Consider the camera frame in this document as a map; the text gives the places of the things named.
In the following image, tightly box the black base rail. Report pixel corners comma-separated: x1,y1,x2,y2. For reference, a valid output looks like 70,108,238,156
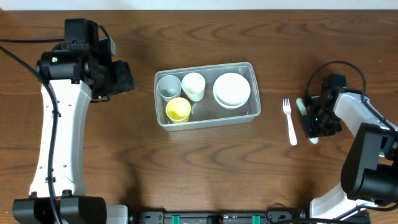
127,204,308,224

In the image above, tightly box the white plastic bowl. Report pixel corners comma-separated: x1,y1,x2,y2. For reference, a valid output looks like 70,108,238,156
213,73,251,110

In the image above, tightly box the grey plastic cup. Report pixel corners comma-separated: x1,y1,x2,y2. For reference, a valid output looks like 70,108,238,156
157,75,182,102

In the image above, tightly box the white plastic cup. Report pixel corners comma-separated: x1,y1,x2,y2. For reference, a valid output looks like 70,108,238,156
182,72,206,102

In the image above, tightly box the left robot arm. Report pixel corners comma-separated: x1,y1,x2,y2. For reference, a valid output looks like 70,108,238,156
12,19,134,223

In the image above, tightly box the yellow plastic cup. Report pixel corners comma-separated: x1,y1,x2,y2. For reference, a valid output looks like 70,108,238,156
165,97,191,124

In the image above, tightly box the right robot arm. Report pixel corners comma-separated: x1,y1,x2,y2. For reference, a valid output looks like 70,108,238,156
302,74,397,220

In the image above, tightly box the clear plastic container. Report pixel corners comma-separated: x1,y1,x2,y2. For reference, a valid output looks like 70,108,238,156
154,62,261,131

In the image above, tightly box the mint green plastic spoon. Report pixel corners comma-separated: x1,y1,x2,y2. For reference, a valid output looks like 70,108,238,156
296,98,319,144

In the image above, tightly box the pink plastic fork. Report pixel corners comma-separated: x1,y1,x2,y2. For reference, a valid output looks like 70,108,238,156
282,98,298,146

